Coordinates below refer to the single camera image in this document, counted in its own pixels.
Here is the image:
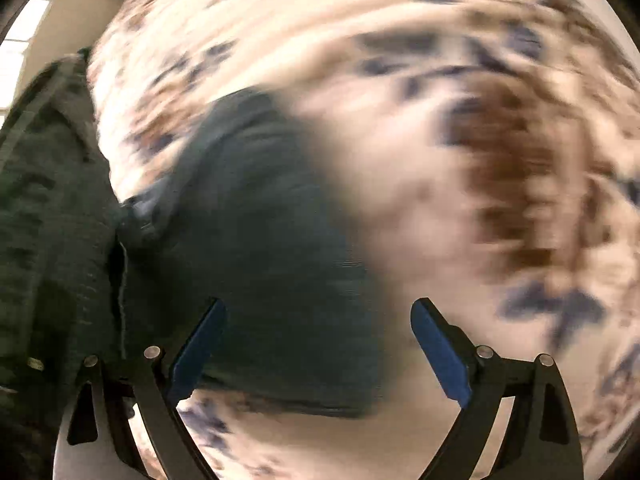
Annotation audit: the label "window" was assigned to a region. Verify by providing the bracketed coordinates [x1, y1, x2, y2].
[0, 0, 63, 117]

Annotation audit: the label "blue denim pants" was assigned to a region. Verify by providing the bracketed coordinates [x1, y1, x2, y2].
[117, 87, 392, 419]

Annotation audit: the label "person's green knit sweater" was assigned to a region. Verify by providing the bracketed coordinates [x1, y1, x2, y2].
[0, 49, 132, 480]

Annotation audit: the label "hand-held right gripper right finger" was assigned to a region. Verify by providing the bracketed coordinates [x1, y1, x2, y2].
[409, 297, 586, 480]

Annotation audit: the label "floral blanket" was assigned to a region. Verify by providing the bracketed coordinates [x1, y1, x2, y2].
[87, 0, 640, 480]

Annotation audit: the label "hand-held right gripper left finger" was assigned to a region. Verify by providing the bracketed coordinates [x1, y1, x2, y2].
[65, 297, 228, 480]

